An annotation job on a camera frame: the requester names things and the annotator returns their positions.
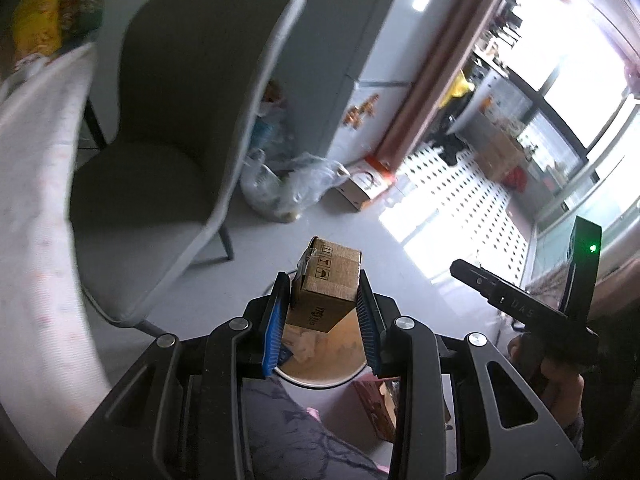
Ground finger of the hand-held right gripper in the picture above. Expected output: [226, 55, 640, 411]
[449, 258, 505, 305]

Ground small brown cardboard box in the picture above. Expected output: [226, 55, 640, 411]
[285, 236, 362, 333]

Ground large brown cardboard box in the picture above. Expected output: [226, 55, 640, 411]
[475, 132, 527, 182]

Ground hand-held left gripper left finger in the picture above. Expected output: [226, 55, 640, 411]
[57, 272, 292, 480]

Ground grey upholstered chair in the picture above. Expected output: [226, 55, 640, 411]
[69, 0, 310, 336]

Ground orange white box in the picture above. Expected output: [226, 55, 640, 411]
[334, 156, 398, 212]

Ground red bag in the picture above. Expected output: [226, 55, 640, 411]
[502, 166, 532, 193]

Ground yellow snack bag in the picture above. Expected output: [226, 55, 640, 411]
[12, 0, 66, 58]

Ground round white trash bin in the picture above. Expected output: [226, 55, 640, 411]
[272, 305, 373, 390]

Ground pink cardboard box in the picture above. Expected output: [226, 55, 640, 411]
[352, 377, 402, 443]

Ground clear plastic bag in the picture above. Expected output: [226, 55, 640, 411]
[240, 152, 351, 222]

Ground person's right hand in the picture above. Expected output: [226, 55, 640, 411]
[507, 335, 586, 411]

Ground yellow cloth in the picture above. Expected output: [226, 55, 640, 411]
[440, 72, 473, 108]

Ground blue white plastic bag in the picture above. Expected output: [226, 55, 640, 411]
[250, 100, 293, 161]

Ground white dotted tablecloth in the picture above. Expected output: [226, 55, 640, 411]
[0, 42, 113, 476]

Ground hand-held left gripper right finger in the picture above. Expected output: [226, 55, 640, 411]
[356, 271, 583, 480]

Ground white refrigerator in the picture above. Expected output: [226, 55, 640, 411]
[325, 0, 451, 161]

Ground black clothes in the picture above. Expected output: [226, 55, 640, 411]
[434, 129, 467, 166]

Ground crumpled white paper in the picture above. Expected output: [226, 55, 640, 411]
[285, 327, 326, 363]

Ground person's patterned grey trouser leg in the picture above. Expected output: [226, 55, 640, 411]
[242, 377, 388, 480]

